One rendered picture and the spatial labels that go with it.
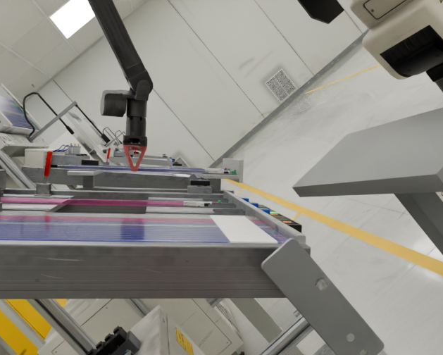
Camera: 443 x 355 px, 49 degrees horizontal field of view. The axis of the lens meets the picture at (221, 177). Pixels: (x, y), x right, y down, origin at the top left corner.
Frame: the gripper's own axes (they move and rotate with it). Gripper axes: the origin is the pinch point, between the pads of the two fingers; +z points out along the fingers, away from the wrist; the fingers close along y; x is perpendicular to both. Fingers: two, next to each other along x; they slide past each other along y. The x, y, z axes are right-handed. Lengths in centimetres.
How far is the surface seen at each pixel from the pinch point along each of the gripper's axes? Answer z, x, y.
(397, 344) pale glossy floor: 51, 81, 4
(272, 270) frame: 8, 18, 90
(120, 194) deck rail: 6.3, -2.5, 17.8
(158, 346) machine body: 35, 8, 42
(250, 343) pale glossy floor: 78, 52, -70
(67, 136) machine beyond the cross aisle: -23, -89, -414
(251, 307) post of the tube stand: 43, 38, -9
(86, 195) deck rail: 6.7, -10.8, 17.8
